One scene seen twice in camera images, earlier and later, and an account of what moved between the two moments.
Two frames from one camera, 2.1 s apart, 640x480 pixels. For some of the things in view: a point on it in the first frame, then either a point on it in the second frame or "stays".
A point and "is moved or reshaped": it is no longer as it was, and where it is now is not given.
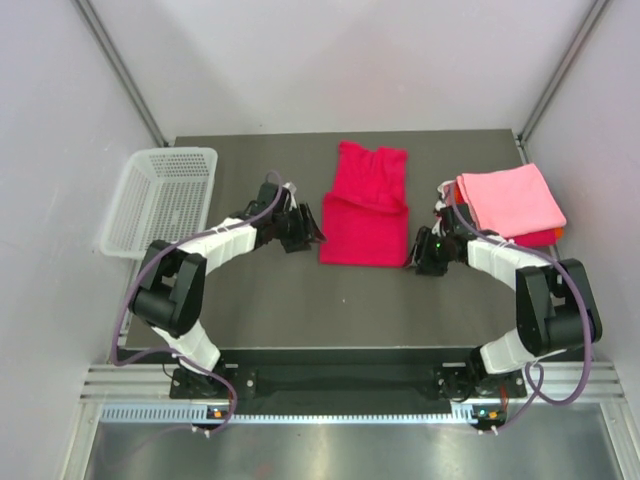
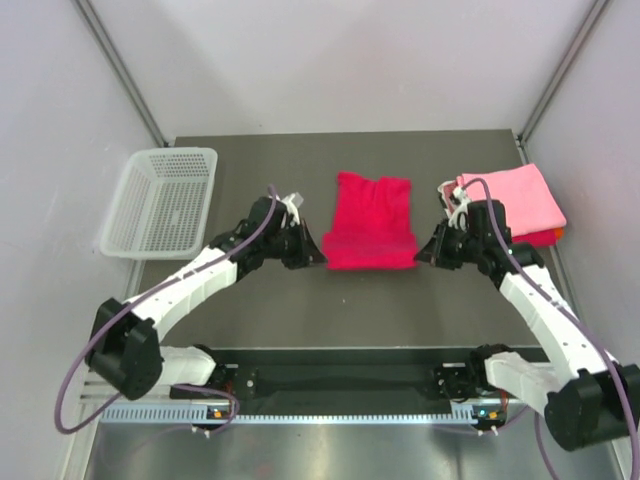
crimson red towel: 365,214 is moved or reshaped
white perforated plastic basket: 162,195 stays
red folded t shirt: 546,237 stays
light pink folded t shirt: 510,201 stays
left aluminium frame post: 101,37 stays
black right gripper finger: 415,253 → 429,252
